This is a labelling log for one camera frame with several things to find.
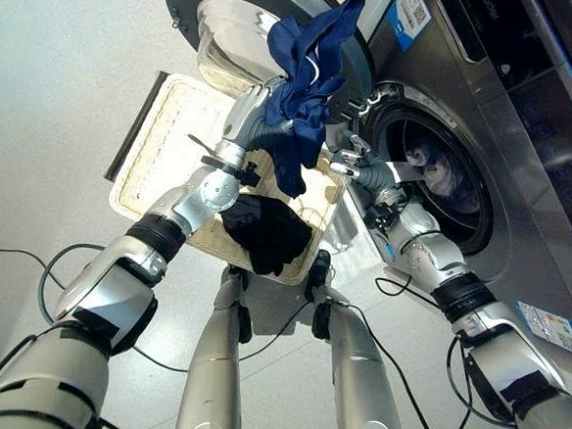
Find right five-finger robot hand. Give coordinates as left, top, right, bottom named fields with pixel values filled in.
left=326, top=131, right=406, bottom=198

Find left five-finger robot hand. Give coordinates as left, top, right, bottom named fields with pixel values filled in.
left=213, top=82, right=298, bottom=169

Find dark blue garment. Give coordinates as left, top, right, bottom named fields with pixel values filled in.
left=256, top=0, right=366, bottom=204

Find clothes inside drum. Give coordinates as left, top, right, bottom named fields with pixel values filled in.
left=403, top=138, right=474, bottom=200

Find round washing machine door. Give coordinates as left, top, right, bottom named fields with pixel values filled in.
left=156, top=0, right=380, bottom=129

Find silver front-load washing machine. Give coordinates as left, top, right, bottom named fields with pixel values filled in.
left=306, top=0, right=572, bottom=361

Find white woven laundry basket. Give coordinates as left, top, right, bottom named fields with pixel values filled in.
left=103, top=69, right=355, bottom=290

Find black garment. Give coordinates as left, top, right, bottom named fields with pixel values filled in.
left=216, top=192, right=316, bottom=280

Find blue white QR sticker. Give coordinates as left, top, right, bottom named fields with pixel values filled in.
left=383, top=0, right=434, bottom=54

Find silver right robot leg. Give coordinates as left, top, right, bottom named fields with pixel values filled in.
left=295, top=248, right=419, bottom=429

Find silver robot leg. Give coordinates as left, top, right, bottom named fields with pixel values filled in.
left=174, top=261, right=259, bottom=429
left=295, top=248, right=419, bottom=429

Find blue white energy label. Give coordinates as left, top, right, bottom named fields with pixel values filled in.
left=512, top=301, right=572, bottom=361

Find silver left robot leg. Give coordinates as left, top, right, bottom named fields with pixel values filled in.
left=174, top=261, right=259, bottom=429

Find black floor cable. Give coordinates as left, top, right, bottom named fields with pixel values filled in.
left=364, top=274, right=528, bottom=429
left=0, top=237, right=106, bottom=328
left=127, top=286, right=313, bottom=382

